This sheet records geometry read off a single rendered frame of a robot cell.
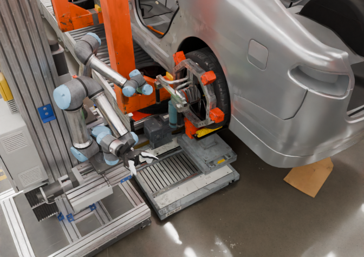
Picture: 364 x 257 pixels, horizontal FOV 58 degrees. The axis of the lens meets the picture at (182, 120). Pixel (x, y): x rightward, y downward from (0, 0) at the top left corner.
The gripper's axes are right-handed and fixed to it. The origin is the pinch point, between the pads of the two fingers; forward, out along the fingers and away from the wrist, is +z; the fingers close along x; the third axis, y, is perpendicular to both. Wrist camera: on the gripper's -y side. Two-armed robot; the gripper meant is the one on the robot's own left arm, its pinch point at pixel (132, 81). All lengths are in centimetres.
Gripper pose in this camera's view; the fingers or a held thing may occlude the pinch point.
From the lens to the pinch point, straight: 263.3
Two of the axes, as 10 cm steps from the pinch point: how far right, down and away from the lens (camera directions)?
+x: 8.7, 1.0, 4.8
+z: -4.6, -2.0, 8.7
